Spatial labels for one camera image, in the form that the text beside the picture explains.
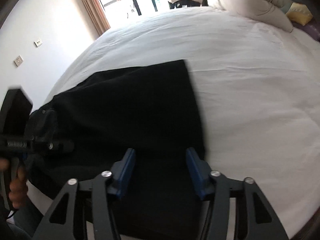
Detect black denim pants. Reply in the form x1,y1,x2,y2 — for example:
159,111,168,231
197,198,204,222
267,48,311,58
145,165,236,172
26,60,205,239

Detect person left hand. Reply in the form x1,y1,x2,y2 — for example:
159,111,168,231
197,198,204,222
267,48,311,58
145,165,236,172
9,166,28,209

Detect white bed with sheet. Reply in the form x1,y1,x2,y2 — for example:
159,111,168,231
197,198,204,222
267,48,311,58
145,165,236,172
48,7,319,239

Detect left beige curtain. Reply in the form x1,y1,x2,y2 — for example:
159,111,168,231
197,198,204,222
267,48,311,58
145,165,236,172
81,0,110,36

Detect purple cushion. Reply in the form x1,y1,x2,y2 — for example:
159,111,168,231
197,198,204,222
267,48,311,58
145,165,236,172
293,20,320,42

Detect yellow cushion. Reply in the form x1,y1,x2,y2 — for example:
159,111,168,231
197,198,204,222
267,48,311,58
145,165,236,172
286,2,313,26

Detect rolled white duvet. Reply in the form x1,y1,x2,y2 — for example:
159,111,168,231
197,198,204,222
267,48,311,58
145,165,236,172
208,0,293,33

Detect lower wall socket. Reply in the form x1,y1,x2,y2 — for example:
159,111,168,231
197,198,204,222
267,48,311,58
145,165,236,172
14,55,24,67

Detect wall socket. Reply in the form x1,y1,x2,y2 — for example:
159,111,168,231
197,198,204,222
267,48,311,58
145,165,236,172
14,55,24,67
34,39,42,47

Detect upper wall socket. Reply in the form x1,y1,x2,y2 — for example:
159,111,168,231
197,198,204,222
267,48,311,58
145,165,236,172
34,39,42,47

